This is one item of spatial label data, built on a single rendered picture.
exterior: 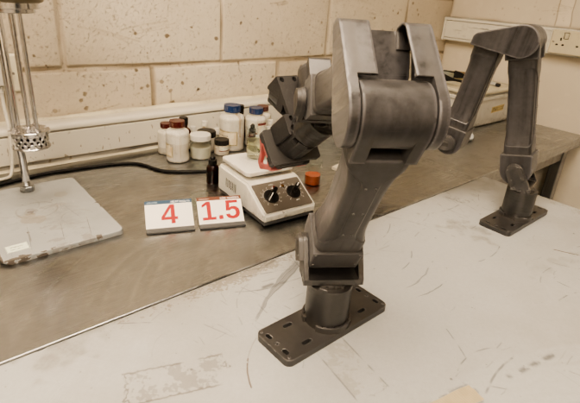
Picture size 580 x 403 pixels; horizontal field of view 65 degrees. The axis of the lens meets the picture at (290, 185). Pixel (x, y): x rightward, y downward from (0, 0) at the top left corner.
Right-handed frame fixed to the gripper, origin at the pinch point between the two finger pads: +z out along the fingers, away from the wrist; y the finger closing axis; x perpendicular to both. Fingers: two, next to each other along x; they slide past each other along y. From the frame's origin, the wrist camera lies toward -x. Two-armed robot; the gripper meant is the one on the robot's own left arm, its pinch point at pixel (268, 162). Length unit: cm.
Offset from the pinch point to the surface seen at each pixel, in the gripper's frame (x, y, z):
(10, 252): 3.4, 43.7, 14.9
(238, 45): -49, -26, 38
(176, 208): 2.1, 15.2, 13.8
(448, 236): 24.0, -30.7, -7.5
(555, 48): -27, -141, 7
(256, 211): 7.4, 1.3, 8.3
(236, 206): 4.9, 4.0, 11.2
